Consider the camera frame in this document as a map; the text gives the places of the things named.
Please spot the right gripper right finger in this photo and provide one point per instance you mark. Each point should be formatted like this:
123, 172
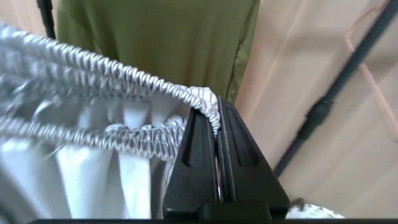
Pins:
248, 174

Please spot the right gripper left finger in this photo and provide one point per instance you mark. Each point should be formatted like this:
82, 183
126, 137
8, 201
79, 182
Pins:
192, 174

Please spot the pale grey shorts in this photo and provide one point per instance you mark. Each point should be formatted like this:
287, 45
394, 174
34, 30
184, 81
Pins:
77, 155

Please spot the green printed t-shirt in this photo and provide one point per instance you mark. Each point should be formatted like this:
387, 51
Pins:
155, 40

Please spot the pink clothes hanger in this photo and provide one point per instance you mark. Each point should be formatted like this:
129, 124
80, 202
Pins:
376, 90

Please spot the white laundry basket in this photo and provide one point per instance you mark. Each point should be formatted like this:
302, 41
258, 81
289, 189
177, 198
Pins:
311, 211

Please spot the black clothes rack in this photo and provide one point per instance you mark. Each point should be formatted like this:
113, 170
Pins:
320, 112

